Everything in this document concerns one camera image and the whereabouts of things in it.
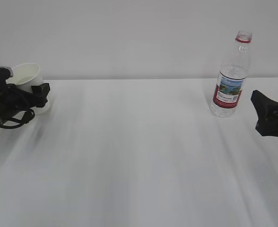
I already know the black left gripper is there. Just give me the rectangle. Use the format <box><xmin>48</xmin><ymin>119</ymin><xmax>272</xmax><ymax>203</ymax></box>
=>
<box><xmin>0</xmin><ymin>75</ymin><xmax>51</xmax><ymax>130</ymax></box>

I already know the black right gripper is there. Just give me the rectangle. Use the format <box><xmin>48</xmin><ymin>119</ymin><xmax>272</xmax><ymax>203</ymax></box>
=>
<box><xmin>251</xmin><ymin>90</ymin><xmax>278</xmax><ymax>137</ymax></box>

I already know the white paper cup green logo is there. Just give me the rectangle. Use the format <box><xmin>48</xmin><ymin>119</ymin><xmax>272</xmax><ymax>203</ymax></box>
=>
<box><xmin>6</xmin><ymin>62</ymin><xmax>51</xmax><ymax>116</ymax></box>

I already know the clear plastic water bottle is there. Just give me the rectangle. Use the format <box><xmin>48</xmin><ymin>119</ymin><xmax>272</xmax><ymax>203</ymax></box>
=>
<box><xmin>210</xmin><ymin>30</ymin><xmax>252</xmax><ymax>118</ymax></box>

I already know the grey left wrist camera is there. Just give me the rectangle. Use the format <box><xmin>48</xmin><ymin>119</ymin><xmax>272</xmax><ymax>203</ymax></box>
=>
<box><xmin>0</xmin><ymin>66</ymin><xmax>13</xmax><ymax>79</ymax></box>

